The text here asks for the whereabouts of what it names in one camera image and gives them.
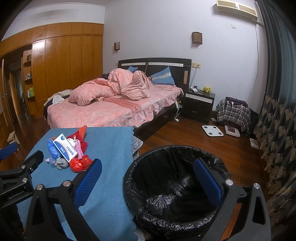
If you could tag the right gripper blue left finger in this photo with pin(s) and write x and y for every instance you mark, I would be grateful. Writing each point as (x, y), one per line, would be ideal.
(43, 221)

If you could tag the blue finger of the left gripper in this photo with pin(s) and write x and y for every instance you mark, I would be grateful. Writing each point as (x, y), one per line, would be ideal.
(8, 150)
(33, 161)

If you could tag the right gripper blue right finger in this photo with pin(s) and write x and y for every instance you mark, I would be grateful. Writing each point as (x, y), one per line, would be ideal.
(253, 221)

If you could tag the blue plastic bag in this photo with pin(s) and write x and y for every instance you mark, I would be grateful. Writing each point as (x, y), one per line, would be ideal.
(54, 152)

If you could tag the grey white tissue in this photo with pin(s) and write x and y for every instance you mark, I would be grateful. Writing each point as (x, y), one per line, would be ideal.
(60, 163)

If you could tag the white blue paper box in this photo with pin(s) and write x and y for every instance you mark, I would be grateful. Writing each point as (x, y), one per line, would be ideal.
(65, 148)

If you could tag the red plastic bag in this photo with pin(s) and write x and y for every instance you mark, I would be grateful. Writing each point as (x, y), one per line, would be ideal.
(80, 165)

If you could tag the red cloth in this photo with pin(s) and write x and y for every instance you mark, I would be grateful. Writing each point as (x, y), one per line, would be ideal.
(77, 136)

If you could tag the orange foam net sleeve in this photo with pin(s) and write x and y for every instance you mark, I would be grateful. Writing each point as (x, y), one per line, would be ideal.
(82, 131)

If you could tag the white small stool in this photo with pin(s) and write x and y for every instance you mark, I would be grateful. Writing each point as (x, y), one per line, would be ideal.
(12, 138)

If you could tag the pink plastic wrapper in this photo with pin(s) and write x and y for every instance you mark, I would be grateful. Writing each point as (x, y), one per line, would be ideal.
(77, 146)

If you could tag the blue felt table cloth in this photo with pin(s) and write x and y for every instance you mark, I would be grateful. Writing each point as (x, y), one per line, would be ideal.
(89, 205)

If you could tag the clothes pile on bed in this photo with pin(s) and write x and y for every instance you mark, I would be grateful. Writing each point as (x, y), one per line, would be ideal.
(58, 97)

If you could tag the black bin with liner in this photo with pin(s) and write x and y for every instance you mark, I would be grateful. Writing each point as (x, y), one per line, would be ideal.
(164, 194)

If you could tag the patterned dark curtain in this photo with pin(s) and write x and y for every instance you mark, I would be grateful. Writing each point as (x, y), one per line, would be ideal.
(276, 126)

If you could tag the white bathroom scale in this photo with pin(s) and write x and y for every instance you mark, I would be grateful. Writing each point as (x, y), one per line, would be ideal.
(212, 131)

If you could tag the wooden wardrobe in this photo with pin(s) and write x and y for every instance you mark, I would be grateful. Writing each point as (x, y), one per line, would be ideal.
(63, 56)

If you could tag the plaid bag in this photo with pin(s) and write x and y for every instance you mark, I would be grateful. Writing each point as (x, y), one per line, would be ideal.
(235, 111)

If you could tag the pink crumpled duvet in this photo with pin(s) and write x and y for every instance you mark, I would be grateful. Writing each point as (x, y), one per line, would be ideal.
(133, 86)

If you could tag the bed with pink sheet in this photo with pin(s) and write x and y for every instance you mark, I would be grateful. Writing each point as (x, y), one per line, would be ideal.
(146, 116)

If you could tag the black bedside cabinet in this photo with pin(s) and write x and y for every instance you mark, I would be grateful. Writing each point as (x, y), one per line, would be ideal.
(198, 106)

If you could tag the white power strip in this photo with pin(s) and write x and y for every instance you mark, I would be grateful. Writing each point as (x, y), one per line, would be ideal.
(177, 112)

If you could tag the yellow plush toy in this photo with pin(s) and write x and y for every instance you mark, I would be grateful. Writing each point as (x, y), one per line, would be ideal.
(206, 89)

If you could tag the blue embroidered pillow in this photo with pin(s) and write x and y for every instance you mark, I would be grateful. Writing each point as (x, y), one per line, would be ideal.
(163, 77)

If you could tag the black bed headboard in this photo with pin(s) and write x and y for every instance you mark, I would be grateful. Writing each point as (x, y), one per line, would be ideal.
(180, 68)

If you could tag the left wall lamp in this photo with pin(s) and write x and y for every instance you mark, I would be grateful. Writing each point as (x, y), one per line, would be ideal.
(116, 46)

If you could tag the wall lamp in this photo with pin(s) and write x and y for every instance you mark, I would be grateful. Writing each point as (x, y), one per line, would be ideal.
(197, 38)
(116, 46)

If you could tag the wall power outlet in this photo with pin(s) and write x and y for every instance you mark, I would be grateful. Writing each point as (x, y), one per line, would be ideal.
(196, 65)

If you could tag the right wall lamp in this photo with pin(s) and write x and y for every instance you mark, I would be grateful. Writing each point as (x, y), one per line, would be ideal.
(197, 38)

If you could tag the wall air conditioner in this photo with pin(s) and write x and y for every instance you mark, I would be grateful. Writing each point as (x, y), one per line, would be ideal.
(240, 10)

